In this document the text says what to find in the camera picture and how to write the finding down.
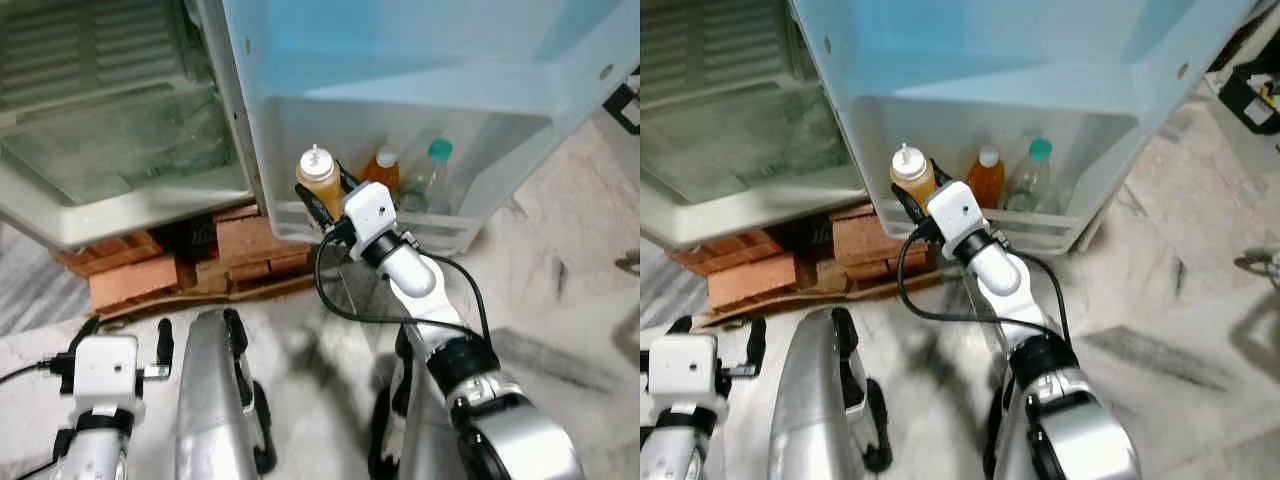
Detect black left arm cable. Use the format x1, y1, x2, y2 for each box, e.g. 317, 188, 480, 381
0, 358, 63, 387

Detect clear bottle green cap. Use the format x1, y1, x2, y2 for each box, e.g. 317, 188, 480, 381
1003, 138, 1055, 214
400, 139, 454, 214

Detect glass fridge shelf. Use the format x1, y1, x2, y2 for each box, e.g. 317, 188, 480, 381
0, 80, 251, 206
640, 75, 867, 206

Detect silver fridge door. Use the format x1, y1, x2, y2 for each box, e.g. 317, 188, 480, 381
195, 0, 641, 256
785, 0, 1263, 256

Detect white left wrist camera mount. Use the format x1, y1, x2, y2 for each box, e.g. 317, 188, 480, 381
648, 334, 723, 398
64, 335, 143, 403

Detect black plastic crate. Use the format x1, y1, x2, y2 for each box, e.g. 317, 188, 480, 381
1215, 60, 1280, 137

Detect orange bottle white cap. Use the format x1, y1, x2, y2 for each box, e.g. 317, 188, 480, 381
360, 148, 401, 203
966, 146, 1005, 210

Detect white fridge cabinet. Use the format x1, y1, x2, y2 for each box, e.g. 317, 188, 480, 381
0, 0, 263, 251
640, 0, 871, 251

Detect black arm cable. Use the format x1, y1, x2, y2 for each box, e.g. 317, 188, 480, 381
0, 358, 63, 387
896, 228, 1073, 347
313, 225, 492, 343

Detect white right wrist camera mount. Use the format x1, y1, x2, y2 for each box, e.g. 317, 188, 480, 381
342, 184, 400, 253
925, 182, 988, 253

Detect amber squeeze bottle white nozzle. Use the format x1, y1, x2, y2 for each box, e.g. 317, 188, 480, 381
890, 143, 939, 213
296, 145, 344, 217

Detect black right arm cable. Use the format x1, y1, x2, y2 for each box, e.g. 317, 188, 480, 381
896, 228, 1073, 347
313, 225, 492, 343

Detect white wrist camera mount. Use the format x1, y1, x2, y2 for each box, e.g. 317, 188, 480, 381
925, 182, 988, 253
648, 334, 723, 398
342, 184, 400, 253
64, 335, 143, 403

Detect white door shelf bin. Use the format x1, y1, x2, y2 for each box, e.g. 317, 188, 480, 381
845, 95, 1143, 256
250, 95, 556, 256

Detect red clay brick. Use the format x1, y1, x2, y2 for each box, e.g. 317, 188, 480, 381
830, 205, 907, 264
225, 255, 313, 293
55, 232, 166, 281
215, 207, 301, 266
705, 252, 799, 311
675, 238, 791, 277
88, 255, 181, 313
845, 255, 913, 288

